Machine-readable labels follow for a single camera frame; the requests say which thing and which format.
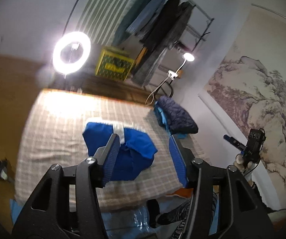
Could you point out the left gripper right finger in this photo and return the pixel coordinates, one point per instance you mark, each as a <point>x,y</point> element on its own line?
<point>185,162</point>

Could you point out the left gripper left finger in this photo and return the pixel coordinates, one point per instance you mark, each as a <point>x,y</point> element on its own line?
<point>106,157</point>

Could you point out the white and blue jacket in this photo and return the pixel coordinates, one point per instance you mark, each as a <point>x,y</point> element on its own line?
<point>136,152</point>

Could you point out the metal clothes rack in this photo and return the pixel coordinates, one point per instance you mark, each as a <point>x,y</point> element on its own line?
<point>193,36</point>

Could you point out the white gloved hand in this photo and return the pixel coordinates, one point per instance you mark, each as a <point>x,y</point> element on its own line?
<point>239,163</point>

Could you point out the navy blue puffer jacket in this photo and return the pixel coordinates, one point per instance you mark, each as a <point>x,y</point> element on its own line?
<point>174,118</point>

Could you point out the checkered bed sheet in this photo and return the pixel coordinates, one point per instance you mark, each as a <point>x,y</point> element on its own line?
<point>65,128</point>

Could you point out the blue plastic storage bag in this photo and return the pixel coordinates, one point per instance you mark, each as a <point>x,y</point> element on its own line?
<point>134,223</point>

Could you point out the yellow patterned box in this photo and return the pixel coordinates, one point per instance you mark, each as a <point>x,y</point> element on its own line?
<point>114,64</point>

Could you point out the small clip lamp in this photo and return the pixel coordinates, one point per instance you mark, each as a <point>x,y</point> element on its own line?
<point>171,76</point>

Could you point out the landscape wall painting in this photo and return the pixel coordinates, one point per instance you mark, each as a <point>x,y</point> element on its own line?
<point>248,90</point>

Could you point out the ring light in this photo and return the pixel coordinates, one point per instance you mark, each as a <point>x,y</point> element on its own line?
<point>71,52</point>

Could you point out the striped wall hanging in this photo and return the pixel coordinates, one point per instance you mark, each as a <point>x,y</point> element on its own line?
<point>99,19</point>

